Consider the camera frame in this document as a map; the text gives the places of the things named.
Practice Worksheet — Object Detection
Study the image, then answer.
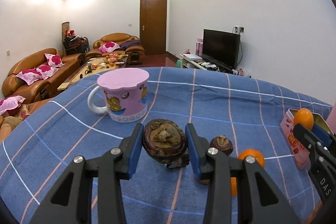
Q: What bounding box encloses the orange mandarin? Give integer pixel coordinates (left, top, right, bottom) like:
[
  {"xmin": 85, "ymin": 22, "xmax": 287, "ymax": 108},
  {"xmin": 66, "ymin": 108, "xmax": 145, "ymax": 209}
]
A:
[
  {"xmin": 230, "ymin": 148, "xmax": 266, "ymax": 197},
  {"xmin": 293, "ymin": 108, "xmax": 314, "ymax": 130}
]

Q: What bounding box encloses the pink tin box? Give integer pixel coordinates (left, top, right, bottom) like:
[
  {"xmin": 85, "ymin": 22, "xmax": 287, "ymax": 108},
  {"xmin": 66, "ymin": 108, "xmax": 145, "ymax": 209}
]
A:
[{"xmin": 280, "ymin": 108, "xmax": 334, "ymax": 169}]

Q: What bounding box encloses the blue plaid tablecloth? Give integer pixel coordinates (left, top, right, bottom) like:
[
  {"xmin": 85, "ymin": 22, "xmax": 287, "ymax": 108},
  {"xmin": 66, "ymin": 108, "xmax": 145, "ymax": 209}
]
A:
[{"xmin": 1, "ymin": 67, "xmax": 335, "ymax": 223}]

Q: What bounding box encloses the black television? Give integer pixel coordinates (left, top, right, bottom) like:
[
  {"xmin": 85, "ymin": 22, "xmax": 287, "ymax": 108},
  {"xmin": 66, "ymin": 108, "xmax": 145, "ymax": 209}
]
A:
[{"xmin": 202, "ymin": 29, "xmax": 240, "ymax": 69}]

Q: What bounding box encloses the pink cartoon mug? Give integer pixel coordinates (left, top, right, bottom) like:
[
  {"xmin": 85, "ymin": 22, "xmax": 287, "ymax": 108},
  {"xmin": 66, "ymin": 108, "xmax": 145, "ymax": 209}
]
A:
[{"xmin": 87, "ymin": 68, "xmax": 149, "ymax": 123}]

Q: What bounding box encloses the long brown leather sofa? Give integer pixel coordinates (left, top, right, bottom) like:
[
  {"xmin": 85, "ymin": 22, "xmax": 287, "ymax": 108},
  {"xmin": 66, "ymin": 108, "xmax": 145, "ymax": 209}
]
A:
[{"xmin": 2, "ymin": 48, "xmax": 83, "ymax": 103}]

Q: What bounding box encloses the wooden coffee table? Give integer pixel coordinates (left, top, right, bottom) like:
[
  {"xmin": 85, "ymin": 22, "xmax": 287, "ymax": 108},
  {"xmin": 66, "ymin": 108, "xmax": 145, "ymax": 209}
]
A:
[{"xmin": 58, "ymin": 53, "xmax": 128, "ymax": 91}]

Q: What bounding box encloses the white tv stand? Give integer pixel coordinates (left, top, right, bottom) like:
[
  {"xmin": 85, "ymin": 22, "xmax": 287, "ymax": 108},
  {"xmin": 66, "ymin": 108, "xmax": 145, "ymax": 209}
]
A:
[{"xmin": 179, "ymin": 54, "xmax": 238, "ymax": 75}]

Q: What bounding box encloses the pink floral cushion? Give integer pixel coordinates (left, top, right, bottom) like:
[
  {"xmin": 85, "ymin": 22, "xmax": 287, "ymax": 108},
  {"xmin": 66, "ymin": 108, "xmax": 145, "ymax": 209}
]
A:
[{"xmin": 45, "ymin": 53, "xmax": 64, "ymax": 68}]

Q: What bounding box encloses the black shelf rack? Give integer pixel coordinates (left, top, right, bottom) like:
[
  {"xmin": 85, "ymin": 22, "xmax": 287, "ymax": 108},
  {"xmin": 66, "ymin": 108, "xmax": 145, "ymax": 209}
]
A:
[{"xmin": 63, "ymin": 36, "xmax": 90, "ymax": 56}]

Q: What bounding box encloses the brown leather armchair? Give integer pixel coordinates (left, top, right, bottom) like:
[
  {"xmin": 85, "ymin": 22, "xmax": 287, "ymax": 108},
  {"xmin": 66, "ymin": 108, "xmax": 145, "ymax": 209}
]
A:
[{"xmin": 84, "ymin": 33, "xmax": 145, "ymax": 65}]

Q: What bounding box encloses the brown wooden door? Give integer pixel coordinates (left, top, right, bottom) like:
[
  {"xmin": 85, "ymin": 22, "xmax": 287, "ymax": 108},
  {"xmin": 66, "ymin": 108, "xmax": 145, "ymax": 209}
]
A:
[{"xmin": 139, "ymin": 0, "xmax": 167, "ymax": 55}]

